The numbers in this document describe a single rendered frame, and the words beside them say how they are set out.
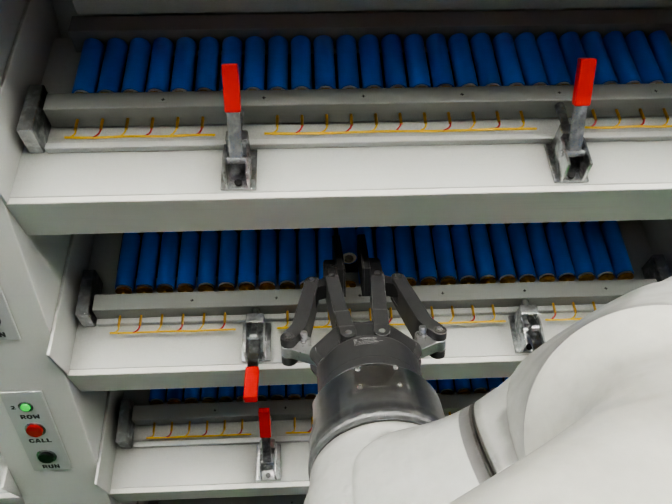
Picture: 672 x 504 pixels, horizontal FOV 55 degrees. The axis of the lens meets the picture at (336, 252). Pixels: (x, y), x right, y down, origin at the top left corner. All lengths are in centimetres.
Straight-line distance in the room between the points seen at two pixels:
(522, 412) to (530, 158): 31
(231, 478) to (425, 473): 49
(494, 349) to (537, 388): 39
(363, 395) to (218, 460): 42
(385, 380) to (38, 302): 33
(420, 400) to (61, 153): 35
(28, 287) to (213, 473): 32
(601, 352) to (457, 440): 9
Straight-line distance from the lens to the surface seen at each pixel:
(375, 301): 53
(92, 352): 67
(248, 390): 57
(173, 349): 65
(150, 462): 80
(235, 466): 78
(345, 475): 35
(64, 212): 55
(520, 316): 65
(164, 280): 66
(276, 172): 52
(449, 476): 30
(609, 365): 24
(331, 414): 39
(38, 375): 68
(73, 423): 72
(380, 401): 39
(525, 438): 27
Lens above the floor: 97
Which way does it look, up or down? 36 degrees down
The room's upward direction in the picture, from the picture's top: straight up
